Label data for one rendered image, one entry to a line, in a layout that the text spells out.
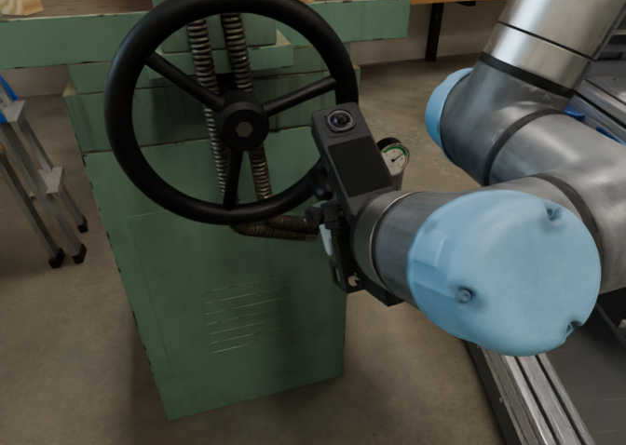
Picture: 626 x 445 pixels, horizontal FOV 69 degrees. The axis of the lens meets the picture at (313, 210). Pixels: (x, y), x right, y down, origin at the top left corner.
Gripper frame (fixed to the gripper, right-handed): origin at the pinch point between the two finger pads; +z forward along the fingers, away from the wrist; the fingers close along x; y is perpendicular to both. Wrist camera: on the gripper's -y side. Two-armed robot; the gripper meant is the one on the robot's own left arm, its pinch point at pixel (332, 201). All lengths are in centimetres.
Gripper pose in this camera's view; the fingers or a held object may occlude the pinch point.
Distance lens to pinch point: 53.9
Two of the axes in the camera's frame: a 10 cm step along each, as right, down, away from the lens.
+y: 2.0, 9.7, 1.0
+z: -2.0, -0.6, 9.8
